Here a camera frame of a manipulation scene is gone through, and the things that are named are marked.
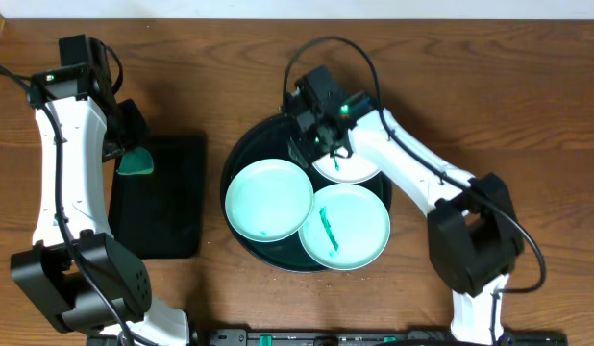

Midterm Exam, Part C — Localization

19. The round black tray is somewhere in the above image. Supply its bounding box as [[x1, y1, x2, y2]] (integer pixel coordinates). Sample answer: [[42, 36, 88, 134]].
[[221, 115, 391, 272]]

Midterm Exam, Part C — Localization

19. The mint green plate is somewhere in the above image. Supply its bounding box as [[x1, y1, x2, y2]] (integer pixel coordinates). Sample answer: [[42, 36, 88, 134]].
[[224, 159, 314, 243], [299, 184, 390, 271]]

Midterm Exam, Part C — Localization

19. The rectangular black tray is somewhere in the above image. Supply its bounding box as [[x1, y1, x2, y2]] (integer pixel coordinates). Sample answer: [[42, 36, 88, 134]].
[[108, 135, 207, 260]]

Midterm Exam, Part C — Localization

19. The white plate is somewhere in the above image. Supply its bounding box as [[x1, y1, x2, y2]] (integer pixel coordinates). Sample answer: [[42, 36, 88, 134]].
[[312, 147, 380, 184]]

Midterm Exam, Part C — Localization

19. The green sponge cloth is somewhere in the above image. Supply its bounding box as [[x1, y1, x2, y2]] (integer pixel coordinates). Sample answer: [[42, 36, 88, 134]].
[[116, 147, 154, 176]]

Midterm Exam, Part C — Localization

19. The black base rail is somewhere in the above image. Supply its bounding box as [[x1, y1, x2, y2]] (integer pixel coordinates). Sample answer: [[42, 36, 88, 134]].
[[201, 329, 569, 346]]

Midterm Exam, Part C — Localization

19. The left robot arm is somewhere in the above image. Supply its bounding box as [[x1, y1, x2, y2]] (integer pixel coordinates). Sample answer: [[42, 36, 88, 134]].
[[11, 35, 190, 345]]

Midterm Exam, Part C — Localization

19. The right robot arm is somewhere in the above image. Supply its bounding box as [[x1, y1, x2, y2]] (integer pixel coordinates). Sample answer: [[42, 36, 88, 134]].
[[282, 65, 524, 345]]

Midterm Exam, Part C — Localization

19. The mint green plate front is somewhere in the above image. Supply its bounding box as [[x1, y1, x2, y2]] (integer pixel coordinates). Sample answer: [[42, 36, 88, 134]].
[[299, 184, 390, 271]]

